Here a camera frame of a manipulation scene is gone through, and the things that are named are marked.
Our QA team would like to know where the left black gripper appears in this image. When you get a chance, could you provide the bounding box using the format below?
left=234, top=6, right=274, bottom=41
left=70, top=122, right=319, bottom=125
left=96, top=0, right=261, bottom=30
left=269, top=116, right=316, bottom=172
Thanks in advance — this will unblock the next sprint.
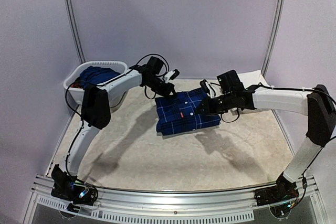
left=145, top=77, right=178, bottom=98

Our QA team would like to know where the blue plaid shirt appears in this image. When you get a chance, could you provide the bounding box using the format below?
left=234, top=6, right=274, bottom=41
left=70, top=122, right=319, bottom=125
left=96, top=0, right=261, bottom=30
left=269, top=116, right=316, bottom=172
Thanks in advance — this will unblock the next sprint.
left=155, top=88, right=221, bottom=136

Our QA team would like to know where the white t-shirt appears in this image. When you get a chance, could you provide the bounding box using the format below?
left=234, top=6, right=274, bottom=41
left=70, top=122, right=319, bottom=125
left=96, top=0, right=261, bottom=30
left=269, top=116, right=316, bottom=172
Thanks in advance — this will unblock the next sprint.
left=237, top=70, right=269, bottom=88

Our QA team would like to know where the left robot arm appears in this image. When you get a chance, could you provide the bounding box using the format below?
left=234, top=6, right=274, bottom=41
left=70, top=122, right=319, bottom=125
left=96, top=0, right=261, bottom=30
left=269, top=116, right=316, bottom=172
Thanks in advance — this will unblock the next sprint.
left=65, top=54, right=180, bottom=177

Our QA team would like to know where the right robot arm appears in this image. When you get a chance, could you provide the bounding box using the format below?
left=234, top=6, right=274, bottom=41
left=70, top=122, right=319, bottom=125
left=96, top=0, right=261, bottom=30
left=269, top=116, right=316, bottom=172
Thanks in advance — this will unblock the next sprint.
left=196, top=70, right=335, bottom=201

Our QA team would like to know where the white plastic laundry basket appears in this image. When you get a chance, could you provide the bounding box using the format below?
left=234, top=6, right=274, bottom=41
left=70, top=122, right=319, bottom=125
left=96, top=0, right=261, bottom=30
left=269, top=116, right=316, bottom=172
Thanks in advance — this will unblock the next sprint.
left=63, top=61, right=128, bottom=105

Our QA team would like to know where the dark blue garment in basket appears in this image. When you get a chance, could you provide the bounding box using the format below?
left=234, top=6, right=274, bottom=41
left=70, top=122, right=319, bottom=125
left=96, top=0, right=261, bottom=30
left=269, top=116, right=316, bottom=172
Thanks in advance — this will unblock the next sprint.
left=79, top=66, right=121, bottom=84

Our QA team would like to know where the red garment in basket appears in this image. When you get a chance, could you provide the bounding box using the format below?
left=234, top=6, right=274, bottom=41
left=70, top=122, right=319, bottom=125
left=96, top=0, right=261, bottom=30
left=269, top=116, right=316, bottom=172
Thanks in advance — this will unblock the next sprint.
left=70, top=77, right=89, bottom=90

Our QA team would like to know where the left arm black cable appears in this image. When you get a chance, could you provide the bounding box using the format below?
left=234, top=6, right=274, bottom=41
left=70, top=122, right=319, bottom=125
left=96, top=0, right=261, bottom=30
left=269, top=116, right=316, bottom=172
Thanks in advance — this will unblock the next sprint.
left=64, top=53, right=170, bottom=180

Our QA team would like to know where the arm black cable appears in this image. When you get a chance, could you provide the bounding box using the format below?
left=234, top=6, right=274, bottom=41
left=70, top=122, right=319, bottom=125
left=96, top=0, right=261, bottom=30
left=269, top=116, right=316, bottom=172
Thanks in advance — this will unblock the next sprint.
left=209, top=82, right=336, bottom=183
left=64, top=53, right=170, bottom=180

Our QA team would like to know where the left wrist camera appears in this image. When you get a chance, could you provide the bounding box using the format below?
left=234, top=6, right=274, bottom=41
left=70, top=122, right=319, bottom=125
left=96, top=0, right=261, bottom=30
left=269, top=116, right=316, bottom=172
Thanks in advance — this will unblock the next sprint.
left=163, top=69, right=180, bottom=83

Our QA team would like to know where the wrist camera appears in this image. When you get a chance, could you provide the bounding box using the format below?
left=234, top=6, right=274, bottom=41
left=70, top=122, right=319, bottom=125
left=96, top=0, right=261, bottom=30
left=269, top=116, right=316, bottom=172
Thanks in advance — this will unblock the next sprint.
left=200, top=79, right=216, bottom=98
left=163, top=69, right=180, bottom=83

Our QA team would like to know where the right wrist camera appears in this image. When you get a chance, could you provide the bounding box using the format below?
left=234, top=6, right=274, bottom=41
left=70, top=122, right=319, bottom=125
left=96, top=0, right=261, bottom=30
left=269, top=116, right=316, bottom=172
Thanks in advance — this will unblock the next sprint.
left=200, top=79, right=216, bottom=98

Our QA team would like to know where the right corner wall post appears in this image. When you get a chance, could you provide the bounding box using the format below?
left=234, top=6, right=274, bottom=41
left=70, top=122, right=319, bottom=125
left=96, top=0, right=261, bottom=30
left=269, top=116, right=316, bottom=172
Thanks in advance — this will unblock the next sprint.
left=261, top=0, right=285, bottom=77

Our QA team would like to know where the corner wall post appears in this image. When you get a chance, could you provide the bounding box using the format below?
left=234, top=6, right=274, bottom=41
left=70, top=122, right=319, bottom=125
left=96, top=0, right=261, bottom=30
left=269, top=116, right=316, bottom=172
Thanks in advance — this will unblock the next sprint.
left=64, top=0, right=86, bottom=63
left=261, top=0, right=285, bottom=77

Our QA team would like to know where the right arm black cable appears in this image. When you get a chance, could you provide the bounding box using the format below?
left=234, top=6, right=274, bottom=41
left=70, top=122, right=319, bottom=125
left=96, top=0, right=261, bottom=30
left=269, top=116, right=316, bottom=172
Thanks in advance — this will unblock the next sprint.
left=209, top=82, right=336, bottom=183

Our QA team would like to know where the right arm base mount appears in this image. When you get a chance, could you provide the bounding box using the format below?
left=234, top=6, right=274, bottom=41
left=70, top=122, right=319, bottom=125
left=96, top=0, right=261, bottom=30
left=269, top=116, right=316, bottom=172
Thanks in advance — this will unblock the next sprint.
left=254, top=174, right=308, bottom=219

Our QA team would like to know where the left corner wall post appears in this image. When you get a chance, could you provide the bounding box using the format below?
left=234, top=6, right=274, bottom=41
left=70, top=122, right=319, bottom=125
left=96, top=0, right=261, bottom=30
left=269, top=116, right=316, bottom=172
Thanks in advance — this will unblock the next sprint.
left=64, top=0, right=86, bottom=63

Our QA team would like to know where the aluminium front rail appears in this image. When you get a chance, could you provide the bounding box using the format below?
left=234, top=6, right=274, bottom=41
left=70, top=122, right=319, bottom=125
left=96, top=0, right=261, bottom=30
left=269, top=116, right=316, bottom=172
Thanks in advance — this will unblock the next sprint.
left=23, top=175, right=330, bottom=223

